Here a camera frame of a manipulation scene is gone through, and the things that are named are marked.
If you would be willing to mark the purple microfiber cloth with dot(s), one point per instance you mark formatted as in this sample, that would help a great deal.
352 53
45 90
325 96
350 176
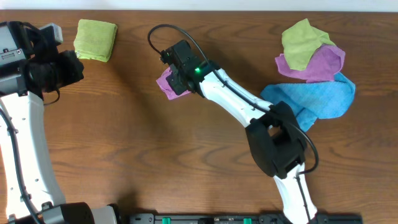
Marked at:
166 88

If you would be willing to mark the crumpled purple cloth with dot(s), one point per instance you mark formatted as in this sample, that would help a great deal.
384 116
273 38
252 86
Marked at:
327 61

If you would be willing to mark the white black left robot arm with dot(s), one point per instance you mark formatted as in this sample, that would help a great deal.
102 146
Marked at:
34 195

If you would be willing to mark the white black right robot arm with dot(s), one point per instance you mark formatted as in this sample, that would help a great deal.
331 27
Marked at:
276 142

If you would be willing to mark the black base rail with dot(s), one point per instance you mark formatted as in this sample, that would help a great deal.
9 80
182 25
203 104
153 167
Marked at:
266 218

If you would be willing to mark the folded green cloth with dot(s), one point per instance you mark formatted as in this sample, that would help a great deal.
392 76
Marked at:
94 40

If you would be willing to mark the crumpled blue cloth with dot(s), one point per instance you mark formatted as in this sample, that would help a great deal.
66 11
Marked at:
313 101

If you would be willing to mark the crumpled olive green cloth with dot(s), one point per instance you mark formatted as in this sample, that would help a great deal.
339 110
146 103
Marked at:
300 43

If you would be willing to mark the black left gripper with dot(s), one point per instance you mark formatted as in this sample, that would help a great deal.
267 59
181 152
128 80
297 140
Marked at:
75 66

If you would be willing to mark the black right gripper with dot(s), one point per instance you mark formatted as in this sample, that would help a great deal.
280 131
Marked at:
171 80

